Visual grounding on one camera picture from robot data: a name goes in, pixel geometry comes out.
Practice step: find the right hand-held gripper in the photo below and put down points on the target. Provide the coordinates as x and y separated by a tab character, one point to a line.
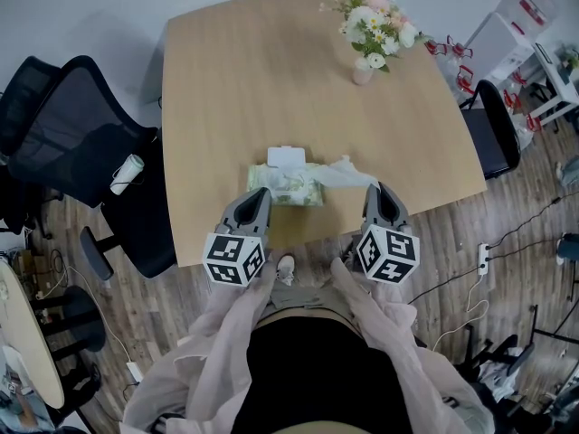
389	253

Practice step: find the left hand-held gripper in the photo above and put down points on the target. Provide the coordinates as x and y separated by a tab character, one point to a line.
230	258

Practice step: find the green tissue packet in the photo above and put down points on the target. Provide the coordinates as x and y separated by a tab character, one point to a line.
262	181

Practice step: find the white tissue sheet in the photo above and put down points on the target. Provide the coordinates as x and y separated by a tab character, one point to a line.
348	174

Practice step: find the person's left forearm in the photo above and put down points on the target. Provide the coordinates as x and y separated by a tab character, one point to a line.
235	319

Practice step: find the person's right forearm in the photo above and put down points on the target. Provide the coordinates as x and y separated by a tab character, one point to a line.
375	314

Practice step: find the person's white shoe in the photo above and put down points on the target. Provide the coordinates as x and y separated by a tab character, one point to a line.
286	269

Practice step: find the white power strip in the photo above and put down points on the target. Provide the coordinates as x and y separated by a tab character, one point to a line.
484	259

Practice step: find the white cylindrical bottle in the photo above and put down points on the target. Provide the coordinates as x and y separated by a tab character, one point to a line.
127	174

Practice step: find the black folding chair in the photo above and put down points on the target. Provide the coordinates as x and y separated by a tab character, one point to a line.
493	138

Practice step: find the wooden table white legs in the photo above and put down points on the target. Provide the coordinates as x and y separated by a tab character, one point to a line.
271	84

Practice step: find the cluster of clear water jugs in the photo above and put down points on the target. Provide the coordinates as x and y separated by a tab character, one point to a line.
461	84

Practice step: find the person's body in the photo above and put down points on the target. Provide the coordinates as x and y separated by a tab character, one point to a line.
316	378

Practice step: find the vase with white flowers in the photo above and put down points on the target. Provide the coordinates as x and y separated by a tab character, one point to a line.
375	30

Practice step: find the black mesh office chair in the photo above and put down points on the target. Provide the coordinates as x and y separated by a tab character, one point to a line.
68	143

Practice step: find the white water dispenser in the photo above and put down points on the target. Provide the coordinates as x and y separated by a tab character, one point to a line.
495	45

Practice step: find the black tripod stand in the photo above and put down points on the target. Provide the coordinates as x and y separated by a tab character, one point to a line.
556	328

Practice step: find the small white table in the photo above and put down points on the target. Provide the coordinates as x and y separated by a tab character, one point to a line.
558	93

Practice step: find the small potted plant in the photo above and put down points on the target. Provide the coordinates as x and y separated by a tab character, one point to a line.
570	57

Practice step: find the water jug red label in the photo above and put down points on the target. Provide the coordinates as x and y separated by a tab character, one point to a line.
529	2

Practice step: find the beige oval table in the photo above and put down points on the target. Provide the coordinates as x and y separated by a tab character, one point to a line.
27	346

